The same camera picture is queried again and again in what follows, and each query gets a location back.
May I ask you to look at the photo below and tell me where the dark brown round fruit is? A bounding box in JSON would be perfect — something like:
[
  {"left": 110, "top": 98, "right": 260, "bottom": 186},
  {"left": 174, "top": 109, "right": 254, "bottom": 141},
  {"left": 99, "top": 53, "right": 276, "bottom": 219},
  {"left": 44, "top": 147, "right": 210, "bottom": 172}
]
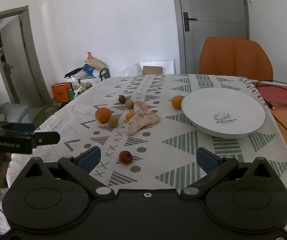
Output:
[{"left": 118, "top": 95, "right": 127, "bottom": 104}]

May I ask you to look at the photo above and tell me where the brown longan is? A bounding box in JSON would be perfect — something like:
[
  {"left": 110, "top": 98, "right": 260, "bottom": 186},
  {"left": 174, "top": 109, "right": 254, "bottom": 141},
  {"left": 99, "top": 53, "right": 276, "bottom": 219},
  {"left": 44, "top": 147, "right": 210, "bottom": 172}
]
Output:
[{"left": 108, "top": 116, "right": 118, "bottom": 128}]

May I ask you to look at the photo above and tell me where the orange chair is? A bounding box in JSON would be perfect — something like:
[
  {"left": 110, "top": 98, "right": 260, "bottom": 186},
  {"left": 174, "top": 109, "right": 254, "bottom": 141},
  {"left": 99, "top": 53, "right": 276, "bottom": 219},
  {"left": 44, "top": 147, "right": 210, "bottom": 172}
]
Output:
[{"left": 199, "top": 37, "right": 274, "bottom": 81}]

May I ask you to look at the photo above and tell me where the open grey doorway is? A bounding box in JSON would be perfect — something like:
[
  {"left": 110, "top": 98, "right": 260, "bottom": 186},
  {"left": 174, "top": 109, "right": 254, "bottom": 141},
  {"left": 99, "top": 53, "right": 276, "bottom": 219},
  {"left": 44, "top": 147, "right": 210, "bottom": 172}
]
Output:
[{"left": 0, "top": 6, "right": 51, "bottom": 107}]

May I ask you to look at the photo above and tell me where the black cable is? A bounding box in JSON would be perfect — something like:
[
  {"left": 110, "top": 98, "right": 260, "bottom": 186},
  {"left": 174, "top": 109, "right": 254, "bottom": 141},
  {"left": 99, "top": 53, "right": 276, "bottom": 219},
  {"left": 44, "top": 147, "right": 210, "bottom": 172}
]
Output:
[{"left": 255, "top": 80, "right": 287, "bottom": 151}]

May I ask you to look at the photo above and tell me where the pile of bags clutter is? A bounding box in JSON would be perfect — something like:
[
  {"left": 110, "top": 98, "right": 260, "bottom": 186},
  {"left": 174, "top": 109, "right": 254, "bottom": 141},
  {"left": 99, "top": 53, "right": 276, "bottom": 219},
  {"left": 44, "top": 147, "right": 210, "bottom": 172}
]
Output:
[{"left": 64, "top": 52, "right": 111, "bottom": 98}]

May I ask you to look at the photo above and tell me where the tan longan fruit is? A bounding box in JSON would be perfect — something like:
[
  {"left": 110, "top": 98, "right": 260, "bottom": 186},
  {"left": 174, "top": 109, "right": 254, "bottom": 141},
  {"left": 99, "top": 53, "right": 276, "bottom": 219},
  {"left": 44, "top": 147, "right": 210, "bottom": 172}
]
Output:
[{"left": 125, "top": 99, "right": 134, "bottom": 109}]

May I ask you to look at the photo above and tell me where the grey door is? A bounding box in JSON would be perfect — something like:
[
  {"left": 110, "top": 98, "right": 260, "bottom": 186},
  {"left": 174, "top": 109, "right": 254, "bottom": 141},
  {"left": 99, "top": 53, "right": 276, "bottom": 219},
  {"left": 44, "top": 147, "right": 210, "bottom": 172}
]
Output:
[{"left": 174, "top": 0, "right": 250, "bottom": 74}]

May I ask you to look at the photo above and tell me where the small kumquat orange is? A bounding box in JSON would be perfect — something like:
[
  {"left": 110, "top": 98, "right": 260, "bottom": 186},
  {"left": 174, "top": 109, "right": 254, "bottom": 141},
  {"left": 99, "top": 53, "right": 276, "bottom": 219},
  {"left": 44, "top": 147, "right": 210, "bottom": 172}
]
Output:
[{"left": 126, "top": 112, "right": 135, "bottom": 121}]

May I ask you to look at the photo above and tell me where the white plate with Sweet text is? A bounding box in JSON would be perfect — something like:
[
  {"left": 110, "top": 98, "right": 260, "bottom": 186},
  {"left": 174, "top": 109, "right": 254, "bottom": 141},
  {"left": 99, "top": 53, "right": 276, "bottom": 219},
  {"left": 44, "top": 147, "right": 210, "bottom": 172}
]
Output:
[{"left": 181, "top": 88, "right": 267, "bottom": 139}]

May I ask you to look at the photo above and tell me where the grey-green sofa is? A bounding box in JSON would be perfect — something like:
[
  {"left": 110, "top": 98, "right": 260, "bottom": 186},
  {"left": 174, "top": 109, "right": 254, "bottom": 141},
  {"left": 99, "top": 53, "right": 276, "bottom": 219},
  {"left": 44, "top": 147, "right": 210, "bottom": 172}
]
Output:
[{"left": 0, "top": 102, "right": 38, "bottom": 131}]

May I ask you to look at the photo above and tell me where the orange box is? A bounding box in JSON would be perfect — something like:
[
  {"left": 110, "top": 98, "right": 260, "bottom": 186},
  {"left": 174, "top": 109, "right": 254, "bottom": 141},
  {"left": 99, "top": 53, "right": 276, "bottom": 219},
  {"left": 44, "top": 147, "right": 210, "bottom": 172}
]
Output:
[{"left": 51, "top": 82, "right": 72, "bottom": 103}]

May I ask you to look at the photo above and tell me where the cardboard box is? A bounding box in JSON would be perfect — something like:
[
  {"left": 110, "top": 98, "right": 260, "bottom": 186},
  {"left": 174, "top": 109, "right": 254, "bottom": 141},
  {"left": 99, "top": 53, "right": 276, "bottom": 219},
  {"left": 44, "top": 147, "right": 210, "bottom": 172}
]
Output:
[{"left": 143, "top": 66, "right": 163, "bottom": 75}]

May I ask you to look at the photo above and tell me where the black door handle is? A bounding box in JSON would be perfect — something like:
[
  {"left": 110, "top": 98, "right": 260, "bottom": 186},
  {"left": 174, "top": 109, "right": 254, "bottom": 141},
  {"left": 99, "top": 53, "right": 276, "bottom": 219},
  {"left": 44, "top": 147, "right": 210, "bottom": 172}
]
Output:
[{"left": 183, "top": 12, "right": 198, "bottom": 32}]

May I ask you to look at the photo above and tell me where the patterned white tablecloth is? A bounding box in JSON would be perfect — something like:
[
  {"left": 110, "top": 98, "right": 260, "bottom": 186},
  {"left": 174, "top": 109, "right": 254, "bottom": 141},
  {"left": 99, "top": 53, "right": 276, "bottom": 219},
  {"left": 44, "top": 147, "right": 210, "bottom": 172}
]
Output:
[{"left": 6, "top": 74, "right": 287, "bottom": 240}]

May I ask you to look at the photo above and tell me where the large pomelo segment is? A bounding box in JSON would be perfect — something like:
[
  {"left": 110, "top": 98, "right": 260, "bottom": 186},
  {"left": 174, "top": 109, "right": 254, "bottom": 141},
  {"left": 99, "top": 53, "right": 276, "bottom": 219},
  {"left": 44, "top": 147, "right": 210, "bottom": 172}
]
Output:
[{"left": 125, "top": 112, "right": 161, "bottom": 135}]

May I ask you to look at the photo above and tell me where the large orange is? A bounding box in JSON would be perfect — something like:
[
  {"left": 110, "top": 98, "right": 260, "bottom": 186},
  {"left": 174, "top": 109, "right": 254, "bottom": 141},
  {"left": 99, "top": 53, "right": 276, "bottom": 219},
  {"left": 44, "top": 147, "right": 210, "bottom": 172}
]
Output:
[{"left": 95, "top": 107, "right": 112, "bottom": 124}]

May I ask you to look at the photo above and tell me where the white foam board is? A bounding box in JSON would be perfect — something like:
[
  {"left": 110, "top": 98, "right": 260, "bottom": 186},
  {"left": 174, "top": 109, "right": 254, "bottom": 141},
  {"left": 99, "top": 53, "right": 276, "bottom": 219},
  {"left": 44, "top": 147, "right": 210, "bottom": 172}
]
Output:
[{"left": 139, "top": 60, "right": 175, "bottom": 74}]

